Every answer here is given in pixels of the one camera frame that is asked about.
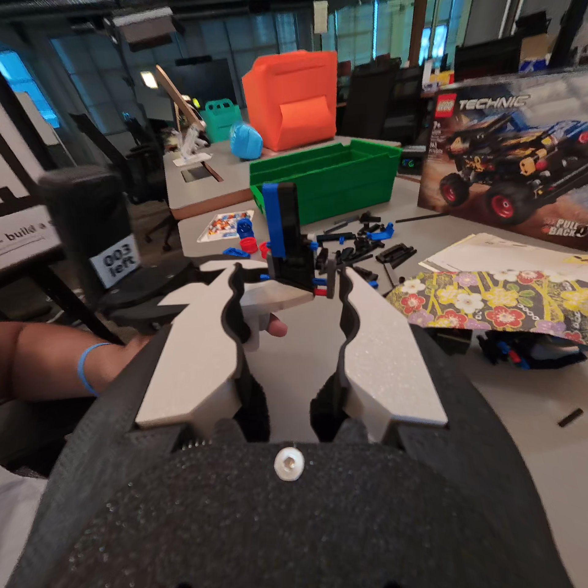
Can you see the red lego wheel hub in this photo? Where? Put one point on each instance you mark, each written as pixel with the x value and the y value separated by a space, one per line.
pixel 249 246
pixel 264 250

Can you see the teal plastic basket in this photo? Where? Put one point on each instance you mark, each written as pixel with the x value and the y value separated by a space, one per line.
pixel 220 119

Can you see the small blue lego frame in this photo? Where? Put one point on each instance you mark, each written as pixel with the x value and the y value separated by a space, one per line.
pixel 236 252

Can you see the green plastic bin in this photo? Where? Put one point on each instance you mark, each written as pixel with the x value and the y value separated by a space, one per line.
pixel 344 193

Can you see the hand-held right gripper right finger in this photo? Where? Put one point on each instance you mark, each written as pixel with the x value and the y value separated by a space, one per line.
pixel 390 367

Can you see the blue wristband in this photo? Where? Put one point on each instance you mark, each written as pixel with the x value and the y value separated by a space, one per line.
pixel 80 367

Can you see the group of large lego pieces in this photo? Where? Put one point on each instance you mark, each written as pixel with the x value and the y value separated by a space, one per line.
pixel 395 252

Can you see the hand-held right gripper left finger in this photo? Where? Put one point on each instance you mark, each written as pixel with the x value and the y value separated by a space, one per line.
pixel 193 367

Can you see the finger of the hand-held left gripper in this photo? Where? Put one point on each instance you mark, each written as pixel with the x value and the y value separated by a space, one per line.
pixel 285 296
pixel 213 266

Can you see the person's left forearm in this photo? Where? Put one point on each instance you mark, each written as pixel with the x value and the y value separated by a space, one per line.
pixel 46 363

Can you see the floral patterned cloth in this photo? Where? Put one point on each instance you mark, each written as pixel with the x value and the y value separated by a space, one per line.
pixel 482 303

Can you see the black framed marker sign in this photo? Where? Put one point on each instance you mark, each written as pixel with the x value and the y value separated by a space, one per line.
pixel 23 229

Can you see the lego instruction booklet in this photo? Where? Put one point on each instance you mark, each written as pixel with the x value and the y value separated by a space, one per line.
pixel 482 255

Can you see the black office chair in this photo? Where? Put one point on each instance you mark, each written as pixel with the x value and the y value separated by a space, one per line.
pixel 142 170

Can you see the lego set box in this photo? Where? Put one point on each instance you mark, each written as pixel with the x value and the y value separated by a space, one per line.
pixel 505 160

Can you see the wooden board on stand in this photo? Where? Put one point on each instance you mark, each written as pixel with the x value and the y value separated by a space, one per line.
pixel 179 96

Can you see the colourful sticker sheet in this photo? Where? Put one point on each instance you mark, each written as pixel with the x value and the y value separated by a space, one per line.
pixel 216 229

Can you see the partly built lego car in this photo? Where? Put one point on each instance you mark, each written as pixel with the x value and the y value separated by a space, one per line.
pixel 542 353

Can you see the long black lego axle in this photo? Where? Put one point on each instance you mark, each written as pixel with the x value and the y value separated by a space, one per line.
pixel 422 217

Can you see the light blue bag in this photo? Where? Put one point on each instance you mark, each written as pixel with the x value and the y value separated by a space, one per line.
pixel 246 142

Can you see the short black lego axle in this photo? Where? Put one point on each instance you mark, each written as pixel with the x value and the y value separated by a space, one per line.
pixel 570 417

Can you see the blue lego wheel hub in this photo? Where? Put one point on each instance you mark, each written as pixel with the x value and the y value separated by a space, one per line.
pixel 244 228

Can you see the person's left hand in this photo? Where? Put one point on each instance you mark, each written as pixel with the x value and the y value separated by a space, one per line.
pixel 278 327

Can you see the small lego assembly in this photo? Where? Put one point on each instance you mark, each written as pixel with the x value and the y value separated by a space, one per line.
pixel 289 229

